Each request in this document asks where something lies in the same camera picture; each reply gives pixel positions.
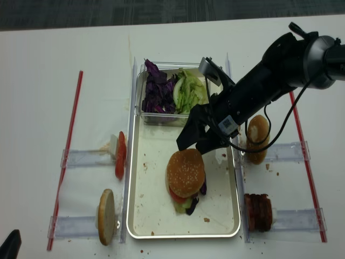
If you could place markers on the upper left clear holder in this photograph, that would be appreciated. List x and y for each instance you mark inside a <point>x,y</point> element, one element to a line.
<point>92,158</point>

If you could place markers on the white pusher block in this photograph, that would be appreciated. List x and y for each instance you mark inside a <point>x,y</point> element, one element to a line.
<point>274,215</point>
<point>113,146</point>

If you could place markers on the upright tomato slice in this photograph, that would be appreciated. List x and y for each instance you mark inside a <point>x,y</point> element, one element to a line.
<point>121,156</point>

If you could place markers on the left red strip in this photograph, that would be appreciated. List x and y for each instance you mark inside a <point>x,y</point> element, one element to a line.
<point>63,170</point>

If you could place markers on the white pusher block upper left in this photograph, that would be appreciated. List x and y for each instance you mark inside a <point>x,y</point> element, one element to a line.
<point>113,146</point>

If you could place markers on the lower right clear holder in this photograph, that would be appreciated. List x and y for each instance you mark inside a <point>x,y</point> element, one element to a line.
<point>309,220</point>

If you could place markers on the white pusher block lower right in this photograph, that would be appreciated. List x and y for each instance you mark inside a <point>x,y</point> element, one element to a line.
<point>274,215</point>

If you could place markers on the stacked meat patties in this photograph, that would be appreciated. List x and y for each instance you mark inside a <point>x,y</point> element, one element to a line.
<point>259,212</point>

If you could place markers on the sesame top bun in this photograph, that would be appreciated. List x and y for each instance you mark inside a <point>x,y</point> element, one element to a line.
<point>185,172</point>

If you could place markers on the lettuce under burger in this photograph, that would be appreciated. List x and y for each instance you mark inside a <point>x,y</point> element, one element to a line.
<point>186,207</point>

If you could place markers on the clear plastic salad container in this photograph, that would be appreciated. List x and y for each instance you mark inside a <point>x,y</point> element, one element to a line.
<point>170,69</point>

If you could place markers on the green lettuce leaves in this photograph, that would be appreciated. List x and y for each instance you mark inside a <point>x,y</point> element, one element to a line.
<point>188,92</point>

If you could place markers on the tomato slice on bun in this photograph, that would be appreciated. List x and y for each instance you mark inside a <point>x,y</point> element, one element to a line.
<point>177,198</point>

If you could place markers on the upper right clear holder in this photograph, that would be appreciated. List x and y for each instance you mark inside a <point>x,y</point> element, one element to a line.
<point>288,152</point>

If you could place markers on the purple leaf on burger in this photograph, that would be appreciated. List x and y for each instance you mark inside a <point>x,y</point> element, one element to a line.
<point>203,188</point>

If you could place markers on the right red strip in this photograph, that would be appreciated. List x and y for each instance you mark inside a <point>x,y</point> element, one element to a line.
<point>298,191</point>

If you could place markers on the upright bottom bun slice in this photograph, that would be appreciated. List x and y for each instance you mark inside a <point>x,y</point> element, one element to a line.
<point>106,217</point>

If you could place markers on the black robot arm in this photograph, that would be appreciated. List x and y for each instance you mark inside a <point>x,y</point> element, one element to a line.
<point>295,60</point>

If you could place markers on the clear holder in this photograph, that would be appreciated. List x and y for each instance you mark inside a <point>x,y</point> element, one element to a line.
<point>309,220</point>
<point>288,152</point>
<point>72,227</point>
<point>92,158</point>

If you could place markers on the purple cabbage leaves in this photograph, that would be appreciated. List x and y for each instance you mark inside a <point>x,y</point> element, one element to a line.
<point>159,91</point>

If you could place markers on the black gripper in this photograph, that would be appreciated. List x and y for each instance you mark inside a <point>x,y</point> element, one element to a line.
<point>205,126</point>

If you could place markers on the black object bottom left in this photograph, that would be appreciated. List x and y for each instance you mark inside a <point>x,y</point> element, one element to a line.
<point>11,246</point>

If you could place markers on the lower left clear holder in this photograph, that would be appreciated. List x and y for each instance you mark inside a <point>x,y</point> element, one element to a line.
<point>72,227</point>

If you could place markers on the red strip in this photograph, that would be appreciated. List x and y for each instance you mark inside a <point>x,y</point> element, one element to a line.
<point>298,191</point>
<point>63,170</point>

